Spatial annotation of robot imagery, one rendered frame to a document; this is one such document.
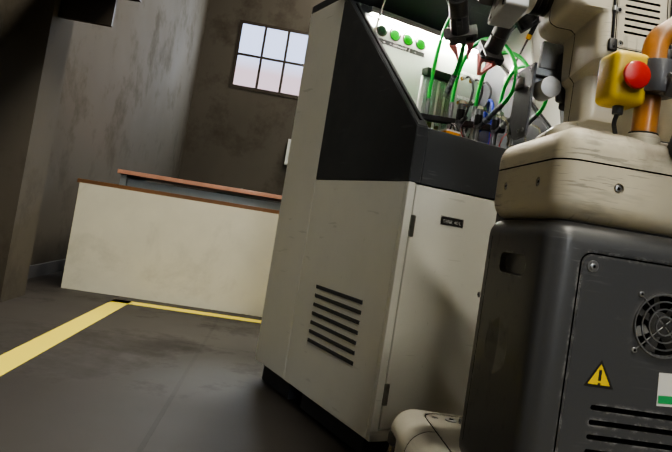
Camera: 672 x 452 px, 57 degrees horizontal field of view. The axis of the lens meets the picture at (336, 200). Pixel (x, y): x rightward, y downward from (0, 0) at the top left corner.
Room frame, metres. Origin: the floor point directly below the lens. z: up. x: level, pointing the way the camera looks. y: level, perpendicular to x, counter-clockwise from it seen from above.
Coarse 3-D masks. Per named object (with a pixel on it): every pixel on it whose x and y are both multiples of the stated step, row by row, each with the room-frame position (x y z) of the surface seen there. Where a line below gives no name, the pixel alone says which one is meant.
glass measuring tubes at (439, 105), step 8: (424, 72) 2.32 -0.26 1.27; (440, 72) 2.33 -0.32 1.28; (424, 80) 2.33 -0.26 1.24; (440, 80) 2.36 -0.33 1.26; (448, 80) 2.35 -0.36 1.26; (424, 88) 2.32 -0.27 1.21; (432, 88) 2.34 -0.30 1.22; (440, 88) 2.35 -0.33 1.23; (424, 96) 2.32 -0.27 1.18; (432, 96) 2.33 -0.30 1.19; (440, 96) 2.35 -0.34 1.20; (424, 104) 2.31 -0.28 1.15; (432, 104) 2.33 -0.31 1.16; (440, 104) 2.35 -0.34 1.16; (448, 104) 2.37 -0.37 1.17; (432, 112) 2.33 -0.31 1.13; (440, 112) 2.35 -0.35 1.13; (432, 128) 2.36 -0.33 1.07; (440, 128) 2.38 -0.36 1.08
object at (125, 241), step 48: (96, 192) 3.81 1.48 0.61; (144, 192) 3.84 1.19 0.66; (96, 240) 3.82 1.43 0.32; (144, 240) 3.84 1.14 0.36; (192, 240) 3.87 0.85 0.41; (240, 240) 3.89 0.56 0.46; (96, 288) 3.82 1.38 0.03; (144, 288) 3.85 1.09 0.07; (192, 288) 3.87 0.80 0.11; (240, 288) 3.90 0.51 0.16
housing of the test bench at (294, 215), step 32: (320, 32) 2.35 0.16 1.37; (320, 64) 2.30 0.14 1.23; (320, 96) 2.26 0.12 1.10; (320, 128) 2.23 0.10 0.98; (288, 160) 2.44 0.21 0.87; (288, 192) 2.39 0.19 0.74; (288, 224) 2.35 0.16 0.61; (288, 256) 2.31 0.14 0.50; (288, 288) 2.27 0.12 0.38; (288, 320) 2.23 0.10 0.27; (256, 352) 2.44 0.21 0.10; (288, 384) 2.23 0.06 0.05
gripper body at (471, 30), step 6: (450, 18) 1.82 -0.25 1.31; (456, 18) 1.80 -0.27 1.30; (462, 18) 1.80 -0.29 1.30; (468, 18) 1.81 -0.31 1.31; (450, 24) 1.83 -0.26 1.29; (456, 24) 1.81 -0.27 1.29; (462, 24) 1.81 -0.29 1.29; (468, 24) 1.82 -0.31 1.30; (474, 24) 1.86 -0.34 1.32; (444, 30) 1.88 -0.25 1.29; (450, 30) 1.87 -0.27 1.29; (456, 30) 1.82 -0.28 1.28; (462, 30) 1.82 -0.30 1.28; (468, 30) 1.83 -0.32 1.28; (474, 30) 1.84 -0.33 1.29; (444, 36) 1.85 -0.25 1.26; (450, 36) 1.84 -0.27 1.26; (456, 36) 1.83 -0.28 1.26; (462, 36) 1.83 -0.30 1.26; (468, 36) 1.83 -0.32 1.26; (474, 36) 1.83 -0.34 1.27
